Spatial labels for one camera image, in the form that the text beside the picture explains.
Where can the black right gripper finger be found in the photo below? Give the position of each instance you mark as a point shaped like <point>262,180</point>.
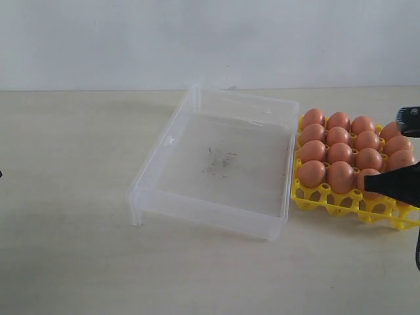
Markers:
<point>400,184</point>

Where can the clear plastic box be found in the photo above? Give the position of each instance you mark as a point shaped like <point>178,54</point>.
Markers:
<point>224,159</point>

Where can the brown egg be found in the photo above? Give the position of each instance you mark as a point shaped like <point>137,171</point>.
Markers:
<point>362,123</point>
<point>390,131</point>
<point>367,139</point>
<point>337,134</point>
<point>369,158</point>
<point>312,150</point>
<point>311,132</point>
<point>397,143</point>
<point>400,159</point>
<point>339,151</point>
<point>340,176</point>
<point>361,186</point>
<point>339,119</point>
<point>312,173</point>
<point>313,116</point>

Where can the yellow plastic egg tray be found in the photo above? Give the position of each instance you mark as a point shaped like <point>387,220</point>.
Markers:
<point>383,209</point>

